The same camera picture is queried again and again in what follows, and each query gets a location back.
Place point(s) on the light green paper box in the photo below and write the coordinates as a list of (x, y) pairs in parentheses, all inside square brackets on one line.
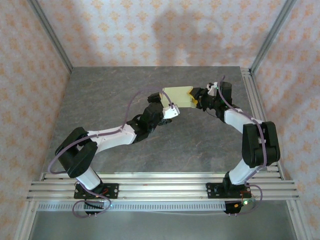
[(178, 96)]

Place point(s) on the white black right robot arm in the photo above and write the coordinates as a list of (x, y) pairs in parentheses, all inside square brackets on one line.
[(240, 172)]

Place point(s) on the black controller board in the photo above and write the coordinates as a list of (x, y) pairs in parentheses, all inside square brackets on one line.
[(235, 207)]

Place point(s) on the aluminium side rail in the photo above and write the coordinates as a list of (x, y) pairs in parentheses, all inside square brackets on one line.
[(255, 100)]

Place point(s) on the aluminium mounting rail beam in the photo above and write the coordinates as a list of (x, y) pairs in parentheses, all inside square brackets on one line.
[(162, 187)]

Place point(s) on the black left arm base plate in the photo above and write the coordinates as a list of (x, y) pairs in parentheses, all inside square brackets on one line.
[(112, 191)]

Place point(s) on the aluminium frame post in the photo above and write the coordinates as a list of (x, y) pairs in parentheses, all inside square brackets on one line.
[(52, 37), (270, 37)]

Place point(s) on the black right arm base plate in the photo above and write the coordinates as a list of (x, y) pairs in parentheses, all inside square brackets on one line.
[(213, 191)]

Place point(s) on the aluminium frame leg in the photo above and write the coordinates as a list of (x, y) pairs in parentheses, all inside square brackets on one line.
[(297, 222), (25, 222)]

